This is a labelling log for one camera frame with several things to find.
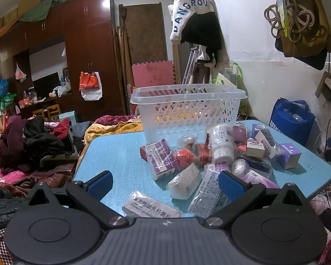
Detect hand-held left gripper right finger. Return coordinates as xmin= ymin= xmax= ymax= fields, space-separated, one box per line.
xmin=205 ymin=170 xmax=311 ymax=228

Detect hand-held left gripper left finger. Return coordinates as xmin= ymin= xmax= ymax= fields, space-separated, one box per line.
xmin=24 ymin=170 xmax=129 ymax=229

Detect beige cardboard box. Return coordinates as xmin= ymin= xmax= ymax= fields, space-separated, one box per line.
xmin=246 ymin=140 xmax=265 ymax=158

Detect clear plastic basket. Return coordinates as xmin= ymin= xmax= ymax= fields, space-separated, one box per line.
xmin=130 ymin=84 xmax=248 ymax=150

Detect silver ball in bag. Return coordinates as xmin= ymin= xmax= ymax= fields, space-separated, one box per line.
xmin=231 ymin=158 xmax=250 ymax=179

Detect folded leaflet in clear bag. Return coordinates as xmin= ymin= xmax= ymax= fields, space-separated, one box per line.
xmin=187 ymin=168 xmax=224 ymax=219

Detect light purple packet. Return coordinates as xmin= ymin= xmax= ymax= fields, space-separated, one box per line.
xmin=242 ymin=169 xmax=280 ymax=190

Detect dark blue packet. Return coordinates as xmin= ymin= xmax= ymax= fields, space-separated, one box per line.
xmin=241 ymin=155 xmax=273 ymax=172

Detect white plastic bottle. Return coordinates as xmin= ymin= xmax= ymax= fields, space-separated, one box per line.
xmin=209 ymin=124 xmax=235 ymax=165

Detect white roll in clear bag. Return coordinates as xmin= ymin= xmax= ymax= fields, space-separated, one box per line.
xmin=167 ymin=163 xmax=202 ymax=200

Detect maroon pouch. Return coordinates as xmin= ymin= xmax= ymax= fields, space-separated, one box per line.
xmin=233 ymin=125 xmax=250 ymax=143

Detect yellow blanket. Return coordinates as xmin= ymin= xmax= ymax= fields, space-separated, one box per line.
xmin=84 ymin=120 xmax=144 ymax=144

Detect red round item in bag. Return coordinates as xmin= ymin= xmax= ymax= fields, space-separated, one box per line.
xmin=174 ymin=149 xmax=197 ymax=169

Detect white printed packet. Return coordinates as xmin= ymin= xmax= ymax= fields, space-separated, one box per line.
xmin=122 ymin=190 xmax=181 ymax=222

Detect white and black bagged box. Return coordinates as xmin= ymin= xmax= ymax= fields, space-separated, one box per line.
xmin=255 ymin=129 xmax=282 ymax=158

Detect small purple box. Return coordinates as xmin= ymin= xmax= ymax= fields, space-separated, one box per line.
xmin=251 ymin=124 xmax=269 ymax=139

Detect beige ball in clear bag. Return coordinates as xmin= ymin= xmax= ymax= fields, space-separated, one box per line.
xmin=177 ymin=134 xmax=198 ymax=151

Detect purple and white box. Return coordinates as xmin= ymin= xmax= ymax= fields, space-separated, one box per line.
xmin=275 ymin=143 xmax=302 ymax=170

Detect purple box in clear bag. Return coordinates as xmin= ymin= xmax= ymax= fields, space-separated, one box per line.
xmin=140 ymin=139 xmax=180 ymax=182

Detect teal box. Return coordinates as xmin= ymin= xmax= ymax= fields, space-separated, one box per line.
xmin=59 ymin=111 xmax=79 ymax=125

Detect pile of dark clothes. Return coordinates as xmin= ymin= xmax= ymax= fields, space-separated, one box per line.
xmin=0 ymin=115 xmax=81 ymax=175

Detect blue tote bag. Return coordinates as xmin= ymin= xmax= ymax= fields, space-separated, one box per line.
xmin=270 ymin=97 xmax=316 ymax=147

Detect red and white plastic bag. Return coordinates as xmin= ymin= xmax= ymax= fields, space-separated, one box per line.
xmin=79 ymin=71 xmax=103 ymax=101

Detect green and white tote bag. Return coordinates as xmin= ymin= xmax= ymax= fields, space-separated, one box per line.
xmin=209 ymin=63 xmax=244 ymax=87

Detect black television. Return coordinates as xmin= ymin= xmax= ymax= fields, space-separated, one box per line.
xmin=32 ymin=72 xmax=60 ymax=98

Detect pink foam mat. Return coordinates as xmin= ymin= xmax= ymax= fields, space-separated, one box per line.
xmin=132 ymin=60 xmax=175 ymax=89

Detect metal crutches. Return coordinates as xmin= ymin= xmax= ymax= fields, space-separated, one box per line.
xmin=181 ymin=44 xmax=202 ymax=85

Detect white hanging plastic bag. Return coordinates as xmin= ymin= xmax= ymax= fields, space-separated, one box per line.
xmin=15 ymin=63 xmax=27 ymax=83

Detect brown wooden wardrobe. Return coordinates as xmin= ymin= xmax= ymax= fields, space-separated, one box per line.
xmin=0 ymin=0 xmax=127 ymax=119

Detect blue plastic bag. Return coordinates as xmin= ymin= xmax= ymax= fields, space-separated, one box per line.
xmin=0 ymin=79 xmax=9 ymax=99

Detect black garment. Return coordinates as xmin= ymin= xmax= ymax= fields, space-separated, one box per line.
xmin=180 ymin=12 xmax=222 ymax=61

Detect hanging dark cloth bags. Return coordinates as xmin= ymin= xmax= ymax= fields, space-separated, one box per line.
xmin=274 ymin=0 xmax=331 ymax=71

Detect wooden board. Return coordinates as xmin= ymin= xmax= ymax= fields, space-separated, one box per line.
xmin=118 ymin=2 xmax=168 ymax=64

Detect green cloth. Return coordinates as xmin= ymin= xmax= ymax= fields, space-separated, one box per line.
xmin=18 ymin=0 xmax=85 ymax=23

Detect white hoodie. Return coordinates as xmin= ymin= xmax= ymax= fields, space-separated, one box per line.
xmin=169 ymin=0 xmax=213 ymax=44

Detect wall socket with charger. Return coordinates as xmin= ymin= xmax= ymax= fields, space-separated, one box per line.
xmin=315 ymin=71 xmax=331 ymax=103

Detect coiled rope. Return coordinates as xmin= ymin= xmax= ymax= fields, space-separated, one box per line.
xmin=264 ymin=0 xmax=321 ymax=41

